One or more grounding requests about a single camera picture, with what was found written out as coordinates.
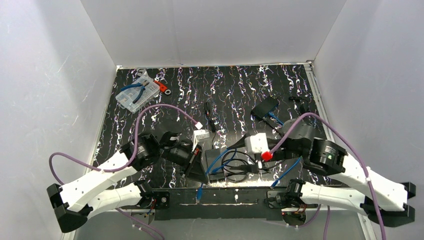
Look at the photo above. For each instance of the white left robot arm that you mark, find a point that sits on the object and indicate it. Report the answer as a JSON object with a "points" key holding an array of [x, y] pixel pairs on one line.
{"points": [[74, 203]]}

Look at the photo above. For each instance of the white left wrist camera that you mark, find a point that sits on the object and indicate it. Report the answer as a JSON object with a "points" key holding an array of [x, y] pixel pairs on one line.
{"points": [[199, 134]]}

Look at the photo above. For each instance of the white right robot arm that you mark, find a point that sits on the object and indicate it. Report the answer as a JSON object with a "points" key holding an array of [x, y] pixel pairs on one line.
{"points": [[367, 193]]}

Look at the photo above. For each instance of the clear plastic parts box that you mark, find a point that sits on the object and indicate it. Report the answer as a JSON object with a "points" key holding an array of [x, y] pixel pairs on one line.
{"points": [[134, 96]]}

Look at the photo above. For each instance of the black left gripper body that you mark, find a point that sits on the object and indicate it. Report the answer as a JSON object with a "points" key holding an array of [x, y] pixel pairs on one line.
{"points": [[192, 162]]}

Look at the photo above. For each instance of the black switch with blue ports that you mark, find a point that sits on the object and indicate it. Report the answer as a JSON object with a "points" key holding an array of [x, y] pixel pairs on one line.
{"points": [[262, 109]]}

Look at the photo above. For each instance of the blue handled pliers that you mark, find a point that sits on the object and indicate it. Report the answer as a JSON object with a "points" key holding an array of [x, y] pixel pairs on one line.
{"points": [[135, 88]]}

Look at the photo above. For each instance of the small black clip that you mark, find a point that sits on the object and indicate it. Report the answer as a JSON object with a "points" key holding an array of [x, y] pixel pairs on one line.
{"points": [[207, 109]]}

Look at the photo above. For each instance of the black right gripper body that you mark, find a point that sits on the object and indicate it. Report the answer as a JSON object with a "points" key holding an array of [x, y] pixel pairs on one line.
{"points": [[259, 159]]}

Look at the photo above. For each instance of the grey ribbed network switch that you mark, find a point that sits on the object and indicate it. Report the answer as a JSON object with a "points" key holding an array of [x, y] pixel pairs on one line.
{"points": [[213, 159]]}

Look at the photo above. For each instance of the black base bar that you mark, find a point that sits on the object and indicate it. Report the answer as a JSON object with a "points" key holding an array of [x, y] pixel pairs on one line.
{"points": [[215, 203]]}

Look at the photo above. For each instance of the red black tool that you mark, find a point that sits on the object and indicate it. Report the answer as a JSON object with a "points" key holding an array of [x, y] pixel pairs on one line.
{"points": [[163, 88]]}

